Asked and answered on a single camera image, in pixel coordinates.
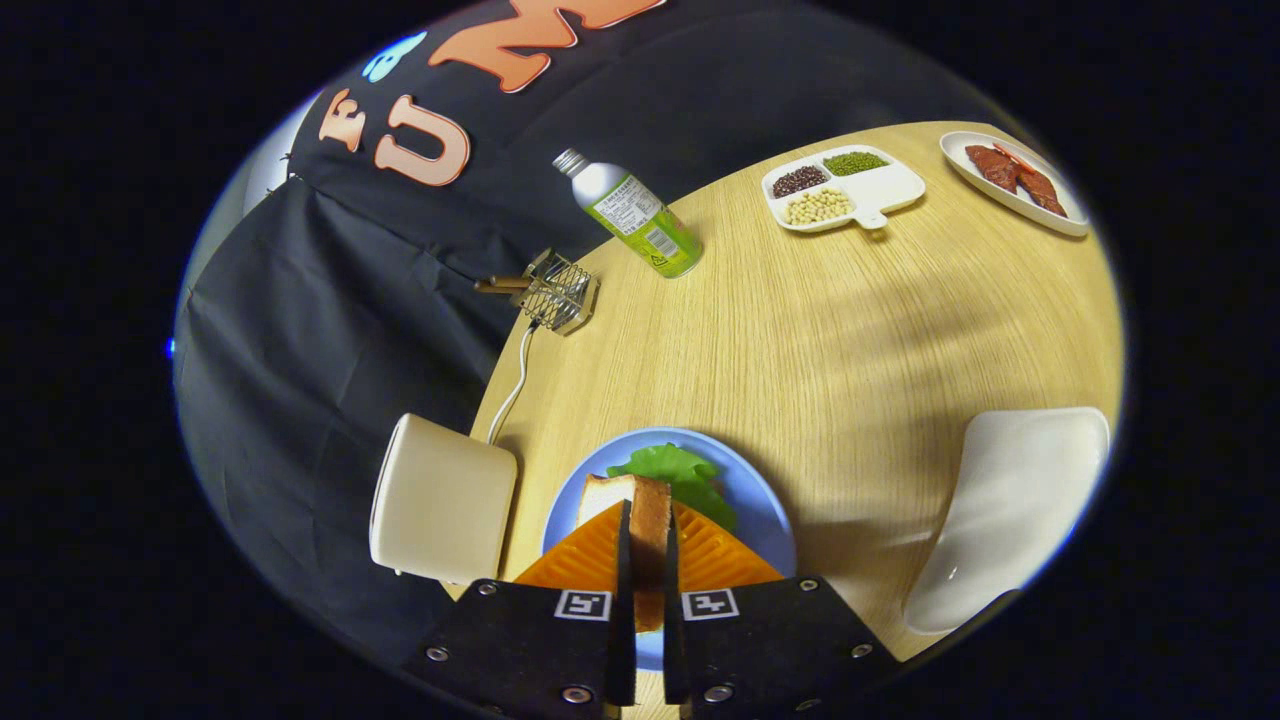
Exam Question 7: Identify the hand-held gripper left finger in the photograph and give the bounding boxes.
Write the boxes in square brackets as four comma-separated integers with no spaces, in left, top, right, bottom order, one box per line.
[403,500,637,714]

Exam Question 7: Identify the white oval plate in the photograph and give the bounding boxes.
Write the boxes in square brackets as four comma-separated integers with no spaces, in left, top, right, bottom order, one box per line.
[940,131,1091,238]

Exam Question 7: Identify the toasted bread slice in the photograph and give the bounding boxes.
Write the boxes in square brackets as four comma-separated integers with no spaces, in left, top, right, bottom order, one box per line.
[577,473,673,633]

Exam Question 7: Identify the white divided dish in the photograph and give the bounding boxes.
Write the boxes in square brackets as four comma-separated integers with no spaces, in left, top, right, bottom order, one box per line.
[761,145,927,234]

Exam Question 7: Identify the dark red meat slice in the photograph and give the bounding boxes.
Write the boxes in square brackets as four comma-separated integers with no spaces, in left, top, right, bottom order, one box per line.
[965,145,1019,193]
[1018,168,1068,218]

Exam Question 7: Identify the blue round plate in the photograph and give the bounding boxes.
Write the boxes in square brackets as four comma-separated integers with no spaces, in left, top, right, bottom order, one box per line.
[541,428,797,671]

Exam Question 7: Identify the black backdrop cloth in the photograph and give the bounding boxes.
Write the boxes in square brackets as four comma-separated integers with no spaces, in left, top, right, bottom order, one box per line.
[175,0,1001,661]

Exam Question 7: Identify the small metal wire basket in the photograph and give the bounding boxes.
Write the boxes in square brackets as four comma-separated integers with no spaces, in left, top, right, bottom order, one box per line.
[474,248,601,336]

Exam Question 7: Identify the white toaster cable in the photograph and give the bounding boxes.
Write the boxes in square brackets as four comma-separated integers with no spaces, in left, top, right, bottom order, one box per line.
[487,320,541,444]

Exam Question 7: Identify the green lettuce leaf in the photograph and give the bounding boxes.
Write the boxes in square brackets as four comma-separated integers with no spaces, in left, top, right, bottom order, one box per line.
[607,443,738,531]

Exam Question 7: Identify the silver bottle with green label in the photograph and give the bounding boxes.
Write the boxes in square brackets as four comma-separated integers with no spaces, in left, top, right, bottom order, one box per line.
[552,148,703,279]

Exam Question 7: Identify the white toaster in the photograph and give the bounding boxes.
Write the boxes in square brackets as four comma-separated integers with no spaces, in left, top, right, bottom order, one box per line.
[369,412,519,584]

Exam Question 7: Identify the white rounded square plate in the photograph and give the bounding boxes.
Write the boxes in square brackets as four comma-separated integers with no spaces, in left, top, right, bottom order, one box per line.
[903,407,1111,636]

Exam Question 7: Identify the heap of red beans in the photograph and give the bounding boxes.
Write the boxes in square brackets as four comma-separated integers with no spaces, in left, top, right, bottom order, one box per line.
[771,165,829,198]

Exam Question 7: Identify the heap of yellow soybeans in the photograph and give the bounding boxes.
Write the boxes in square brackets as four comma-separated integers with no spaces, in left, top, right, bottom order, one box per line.
[784,187,855,226]

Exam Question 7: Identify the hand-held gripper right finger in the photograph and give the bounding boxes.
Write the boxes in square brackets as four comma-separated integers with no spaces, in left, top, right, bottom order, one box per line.
[663,502,901,714]

